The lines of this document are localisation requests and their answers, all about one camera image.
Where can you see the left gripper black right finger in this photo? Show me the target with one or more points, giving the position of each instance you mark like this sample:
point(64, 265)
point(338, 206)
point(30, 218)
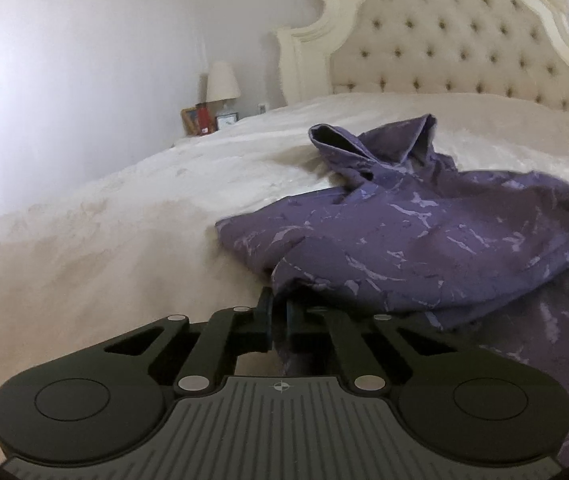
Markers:
point(367, 353)

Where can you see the red box on nightstand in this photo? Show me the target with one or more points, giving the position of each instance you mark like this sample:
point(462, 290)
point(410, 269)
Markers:
point(204, 120)

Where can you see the small desk clock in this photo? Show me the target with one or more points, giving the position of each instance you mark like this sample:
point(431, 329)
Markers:
point(225, 120)

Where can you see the white table lamp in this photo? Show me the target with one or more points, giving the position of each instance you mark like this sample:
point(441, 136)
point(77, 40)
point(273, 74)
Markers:
point(222, 86)

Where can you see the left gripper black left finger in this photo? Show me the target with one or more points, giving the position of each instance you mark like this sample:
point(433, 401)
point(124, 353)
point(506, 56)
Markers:
point(197, 357)

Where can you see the white bed cover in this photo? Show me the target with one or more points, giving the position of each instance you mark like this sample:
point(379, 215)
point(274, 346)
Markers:
point(140, 244)

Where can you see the wooden picture frame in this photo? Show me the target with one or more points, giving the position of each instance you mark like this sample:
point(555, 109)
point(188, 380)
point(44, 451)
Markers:
point(190, 120)

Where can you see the purple patterned hoodie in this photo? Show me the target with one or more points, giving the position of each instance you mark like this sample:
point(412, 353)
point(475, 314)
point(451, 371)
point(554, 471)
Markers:
point(482, 254)

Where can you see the cream tufted headboard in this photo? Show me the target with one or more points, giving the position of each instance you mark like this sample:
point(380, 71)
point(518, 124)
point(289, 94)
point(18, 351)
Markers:
point(518, 49)

